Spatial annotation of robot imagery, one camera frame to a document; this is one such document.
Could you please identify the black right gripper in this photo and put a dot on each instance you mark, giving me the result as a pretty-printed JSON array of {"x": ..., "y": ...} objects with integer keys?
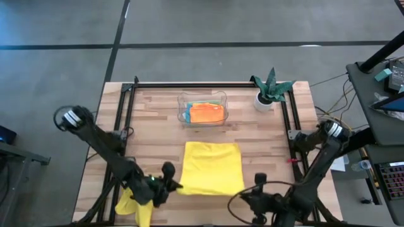
[{"x": 265, "y": 203}]

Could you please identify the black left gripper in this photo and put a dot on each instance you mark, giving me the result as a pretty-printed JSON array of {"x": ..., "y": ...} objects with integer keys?
[{"x": 151, "y": 190}]

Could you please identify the yellow microfiber towel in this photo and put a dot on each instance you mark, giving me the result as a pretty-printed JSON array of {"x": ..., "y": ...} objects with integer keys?
[
  {"x": 132, "y": 208},
  {"x": 211, "y": 170}
]

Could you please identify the blue microfiber towel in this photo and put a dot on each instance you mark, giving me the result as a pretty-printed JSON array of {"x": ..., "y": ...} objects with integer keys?
[{"x": 188, "y": 115}]

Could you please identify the orange microfiber towel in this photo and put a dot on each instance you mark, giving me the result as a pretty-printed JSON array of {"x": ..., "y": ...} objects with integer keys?
[{"x": 206, "y": 113}]

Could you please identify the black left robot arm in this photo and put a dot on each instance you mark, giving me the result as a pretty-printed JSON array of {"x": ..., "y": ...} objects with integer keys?
[{"x": 104, "y": 148}]

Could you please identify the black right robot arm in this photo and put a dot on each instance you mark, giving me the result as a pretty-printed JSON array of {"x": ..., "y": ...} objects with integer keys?
[{"x": 318, "y": 170}]

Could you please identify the small red tag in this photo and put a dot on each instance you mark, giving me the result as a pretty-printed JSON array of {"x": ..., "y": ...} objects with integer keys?
[{"x": 293, "y": 160}]

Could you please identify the white paper sheet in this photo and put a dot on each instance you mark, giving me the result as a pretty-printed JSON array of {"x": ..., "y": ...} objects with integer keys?
[{"x": 340, "y": 164}]

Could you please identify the clear plastic bin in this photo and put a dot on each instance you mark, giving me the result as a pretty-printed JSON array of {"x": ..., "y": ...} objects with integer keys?
[{"x": 181, "y": 97}]

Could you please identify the white plant pot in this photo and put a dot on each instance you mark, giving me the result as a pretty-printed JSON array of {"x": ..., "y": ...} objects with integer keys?
[{"x": 260, "y": 105}]

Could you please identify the clear water bottle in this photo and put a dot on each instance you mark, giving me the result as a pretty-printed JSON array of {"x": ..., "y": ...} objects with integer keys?
[{"x": 363, "y": 165}]

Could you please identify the black support beam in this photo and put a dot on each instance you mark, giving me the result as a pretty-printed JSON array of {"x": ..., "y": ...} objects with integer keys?
[{"x": 360, "y": 140}]

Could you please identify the artificial green plant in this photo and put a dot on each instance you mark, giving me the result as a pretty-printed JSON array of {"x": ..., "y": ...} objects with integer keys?
[{"x": 271, "y": 86}]

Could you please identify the keyboard with coloured keys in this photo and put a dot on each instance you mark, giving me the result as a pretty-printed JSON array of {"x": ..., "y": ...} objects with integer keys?
[{"x": 394, "y": 181}]

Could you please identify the black side desk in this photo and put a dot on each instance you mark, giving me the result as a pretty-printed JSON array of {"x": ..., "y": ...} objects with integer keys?
[{"x": 382, "y": 132}]

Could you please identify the dark tablet screen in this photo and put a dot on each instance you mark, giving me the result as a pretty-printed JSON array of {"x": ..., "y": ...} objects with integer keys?
[{"x": 389, "y": 105}]

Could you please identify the small teal box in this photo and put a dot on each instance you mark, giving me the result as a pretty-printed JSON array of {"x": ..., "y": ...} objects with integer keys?
[{"x": 383, "y": 74}]

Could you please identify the black device with blue light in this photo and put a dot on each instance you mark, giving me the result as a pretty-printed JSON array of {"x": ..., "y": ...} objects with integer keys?
[{"x": 6, "y": 135}]

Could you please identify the black electronic device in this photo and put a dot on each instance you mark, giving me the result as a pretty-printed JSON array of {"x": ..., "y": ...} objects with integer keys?
[{"x": 396, "y": 75}]

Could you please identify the black metal pole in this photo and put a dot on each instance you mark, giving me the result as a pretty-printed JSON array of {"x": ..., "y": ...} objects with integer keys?
[{"x": 382, "y": 52}]

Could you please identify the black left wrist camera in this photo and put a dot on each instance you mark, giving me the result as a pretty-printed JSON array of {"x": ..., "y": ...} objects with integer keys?
[{"x": 168, "y": 170}]

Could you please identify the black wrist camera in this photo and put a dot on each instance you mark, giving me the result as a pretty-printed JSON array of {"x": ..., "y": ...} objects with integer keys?
[
  {"x": 168, "y": 170},
  {"x": 260, "y": 179}
]

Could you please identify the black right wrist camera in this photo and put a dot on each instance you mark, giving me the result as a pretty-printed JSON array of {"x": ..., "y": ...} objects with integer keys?
[{"x": 260, "y": 179}]

